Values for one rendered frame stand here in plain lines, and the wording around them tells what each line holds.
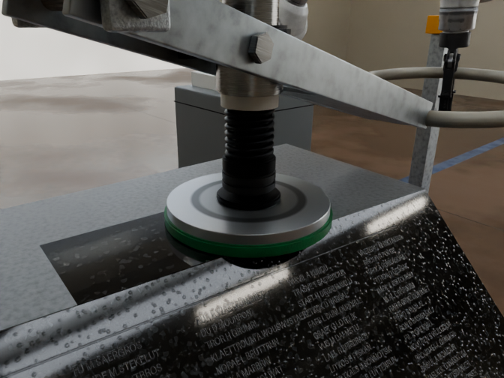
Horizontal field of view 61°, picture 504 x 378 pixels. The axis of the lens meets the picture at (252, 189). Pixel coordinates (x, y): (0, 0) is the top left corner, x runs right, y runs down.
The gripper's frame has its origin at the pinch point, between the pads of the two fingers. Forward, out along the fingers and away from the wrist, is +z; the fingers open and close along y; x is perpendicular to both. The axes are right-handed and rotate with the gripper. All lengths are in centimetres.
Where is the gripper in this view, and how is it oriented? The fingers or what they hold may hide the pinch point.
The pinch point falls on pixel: (445, 108)
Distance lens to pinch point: 134.3
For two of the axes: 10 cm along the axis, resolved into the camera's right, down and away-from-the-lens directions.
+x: 8.9, 1.5, -4.3
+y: -4.6, 3.8, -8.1
